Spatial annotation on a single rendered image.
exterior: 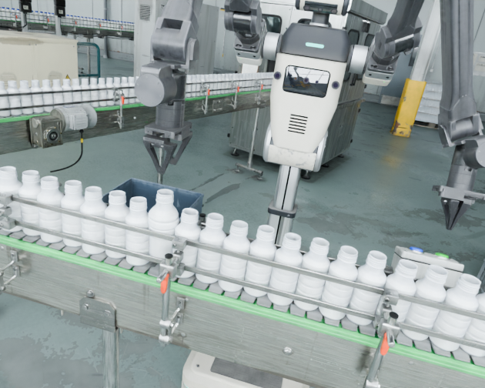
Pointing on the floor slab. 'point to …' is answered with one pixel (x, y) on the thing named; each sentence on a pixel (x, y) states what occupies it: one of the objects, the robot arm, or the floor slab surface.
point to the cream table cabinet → (28, 58)
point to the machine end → (353, 89)
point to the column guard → (408, 108)
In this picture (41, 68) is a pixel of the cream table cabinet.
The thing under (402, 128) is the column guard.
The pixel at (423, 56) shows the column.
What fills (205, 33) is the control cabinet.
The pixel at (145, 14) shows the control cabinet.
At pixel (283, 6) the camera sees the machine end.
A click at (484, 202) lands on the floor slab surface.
